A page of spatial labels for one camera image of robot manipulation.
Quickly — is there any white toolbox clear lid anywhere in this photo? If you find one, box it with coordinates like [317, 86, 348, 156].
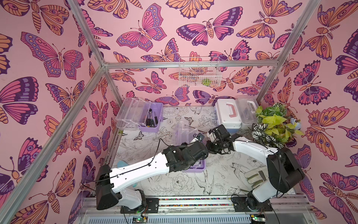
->
[235, 97, 259, 129]

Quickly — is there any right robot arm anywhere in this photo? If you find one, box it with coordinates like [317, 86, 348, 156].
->
[207, 125, 305, 211]

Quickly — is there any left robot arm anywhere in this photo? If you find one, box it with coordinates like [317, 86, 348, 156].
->
[95, 133, 208, 211]

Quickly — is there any work glove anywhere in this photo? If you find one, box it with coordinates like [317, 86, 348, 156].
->
[244, 166, 269, 189]

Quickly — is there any potted green plant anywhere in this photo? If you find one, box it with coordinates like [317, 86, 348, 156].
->
[251, 103, 304, 148]

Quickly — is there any white wire basket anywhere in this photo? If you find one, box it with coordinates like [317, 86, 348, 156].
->
[177, 60, 222, 88]

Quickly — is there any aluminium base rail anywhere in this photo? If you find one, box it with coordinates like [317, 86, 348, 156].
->
[75, 195, 319, 224]

